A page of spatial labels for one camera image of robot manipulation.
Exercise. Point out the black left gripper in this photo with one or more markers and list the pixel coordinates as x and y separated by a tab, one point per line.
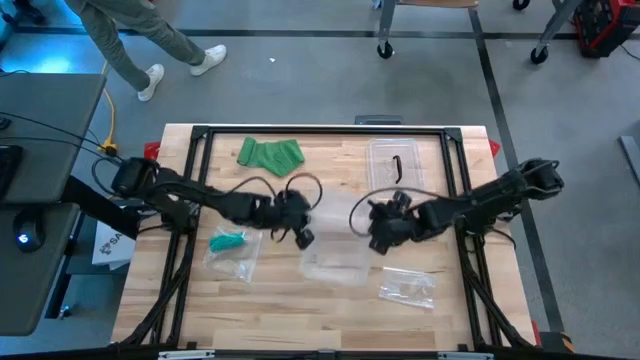
295	215

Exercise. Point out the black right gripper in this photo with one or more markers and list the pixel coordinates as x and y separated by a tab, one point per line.
392	222

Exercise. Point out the clear plastic storage box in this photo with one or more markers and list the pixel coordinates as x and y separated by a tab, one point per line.
335	260

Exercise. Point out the light green elastic bandage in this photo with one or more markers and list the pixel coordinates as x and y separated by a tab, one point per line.
272	155

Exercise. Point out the clear plastic bag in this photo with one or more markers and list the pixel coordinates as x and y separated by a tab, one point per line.
240	265
407	287

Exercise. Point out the teal elastic bandage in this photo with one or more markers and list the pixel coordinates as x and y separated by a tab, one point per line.
225	243

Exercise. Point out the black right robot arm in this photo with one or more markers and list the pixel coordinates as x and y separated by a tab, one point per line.
480	200

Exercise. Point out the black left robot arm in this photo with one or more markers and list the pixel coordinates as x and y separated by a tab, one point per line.
200	197

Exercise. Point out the grey metal plate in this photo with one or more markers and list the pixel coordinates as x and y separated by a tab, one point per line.
377	120

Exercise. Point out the white printed paper sheet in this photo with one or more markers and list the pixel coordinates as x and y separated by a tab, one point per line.
112	250

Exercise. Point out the grey table leg with caster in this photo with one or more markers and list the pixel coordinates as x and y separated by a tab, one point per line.
386	25
556	27

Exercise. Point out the black caster wheel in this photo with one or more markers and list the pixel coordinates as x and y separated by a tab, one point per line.
521	4

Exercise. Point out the person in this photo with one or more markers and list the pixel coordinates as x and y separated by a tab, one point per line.
110	35

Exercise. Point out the grey desk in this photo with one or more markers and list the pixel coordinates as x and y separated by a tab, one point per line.
50	110

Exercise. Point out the black computer mouse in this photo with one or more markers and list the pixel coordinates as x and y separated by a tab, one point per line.
27	232

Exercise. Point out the red and black crate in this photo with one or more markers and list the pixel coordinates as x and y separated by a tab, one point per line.
600	30

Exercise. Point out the black keyboard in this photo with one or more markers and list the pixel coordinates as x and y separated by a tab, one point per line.
9	170

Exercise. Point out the black aluminium table frame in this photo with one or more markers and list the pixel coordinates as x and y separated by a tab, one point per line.
300	130

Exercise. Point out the silver metal bracket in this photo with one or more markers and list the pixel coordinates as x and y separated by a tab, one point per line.
465	356
185	355

